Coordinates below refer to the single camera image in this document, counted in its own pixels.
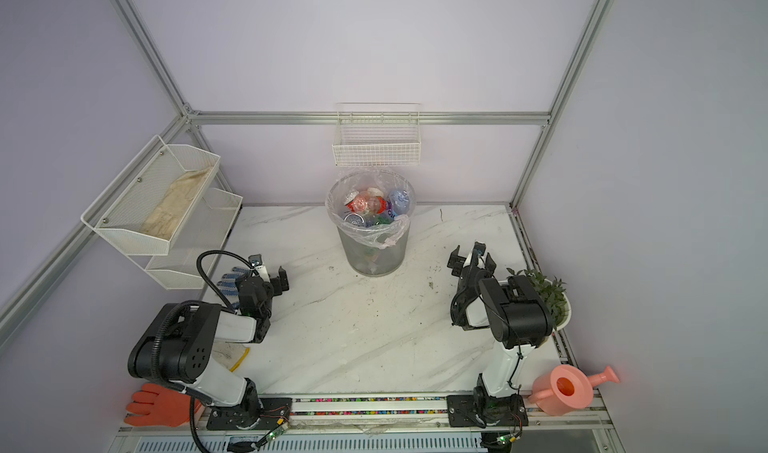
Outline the green crushed plastic bottle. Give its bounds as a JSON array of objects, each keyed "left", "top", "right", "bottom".
[{"left": 366, "top": 211, "right": 395, "bottom": 227}]

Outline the red label purple cap bottle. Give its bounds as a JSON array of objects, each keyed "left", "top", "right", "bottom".
[{"left": 348, "top": 193, "right": 390, "bottom": 215}]

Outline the red cap clear bottle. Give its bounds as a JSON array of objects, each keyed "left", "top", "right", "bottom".
[{"left": 343, "top": 190, "right": 360, "bottom": 206}]

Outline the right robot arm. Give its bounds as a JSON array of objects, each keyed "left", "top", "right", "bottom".
[{"left": 447, "top": 242, "right": 555, "bottom": 427}]

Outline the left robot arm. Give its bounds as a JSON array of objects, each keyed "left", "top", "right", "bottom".
[{"left": 127, "top": 249, "right": 290, "bottom": 429}]

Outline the grey mesh waste bin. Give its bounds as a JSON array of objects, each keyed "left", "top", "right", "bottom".
[{"left": 326, "top": 170, "right": 416, "bottom": 278}]

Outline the blue dotted work glove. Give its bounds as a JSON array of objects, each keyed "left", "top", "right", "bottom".
[{"left": 216, "top": 267, "right": 250, "bottom": 297}]

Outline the potted green plant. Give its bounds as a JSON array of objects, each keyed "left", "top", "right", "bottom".
[{"left": 507, "top": 268, "right": 572, "bottom": 331}]

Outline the white knit glove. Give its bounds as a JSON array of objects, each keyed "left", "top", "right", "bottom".
[{"left": 212, "top": 341, "right": 250, "bottom": 372}]

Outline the beige cloth in shelf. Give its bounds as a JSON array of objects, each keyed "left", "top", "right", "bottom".
[{"left": 140, "top": 167, "right": 212, "bottom": 240}]

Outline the pink watering can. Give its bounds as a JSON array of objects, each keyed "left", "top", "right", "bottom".
[{"left": 528, "top": 364, "right": 621, "bottom": 416}]

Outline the orange rubber glove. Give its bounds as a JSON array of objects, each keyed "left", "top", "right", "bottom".
[{"left": 124, "top": 383, "right": 192, "bottom": 428}]

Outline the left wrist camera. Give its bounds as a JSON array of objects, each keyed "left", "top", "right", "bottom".
[{"left": 248, "top": 254, "right": 270, "bottom": 281}]

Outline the white mesh wall shelf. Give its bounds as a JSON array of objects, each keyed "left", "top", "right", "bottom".
[{"left": 81, "top": 136, "right": 242, "bottom": 290}]

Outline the horizontal aluminium frame bar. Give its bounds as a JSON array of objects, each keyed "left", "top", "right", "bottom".
[{"left": 187, "top": 111, "right": 551, "bottom": 126}]

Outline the white wire wall basket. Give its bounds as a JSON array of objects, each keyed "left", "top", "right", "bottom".
[{"left": 332, "top": 102, "right": 422, "bottom": 167}]

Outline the aluminium rail with beads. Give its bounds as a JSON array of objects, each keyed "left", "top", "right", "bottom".
[{"left": 113, "top": 392, "right": 613, "bottom": 436}]

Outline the aluminium frame post right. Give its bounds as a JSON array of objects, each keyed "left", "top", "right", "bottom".
[{"left": 509, "top": 0, "right": 615, "bottom": 215}]

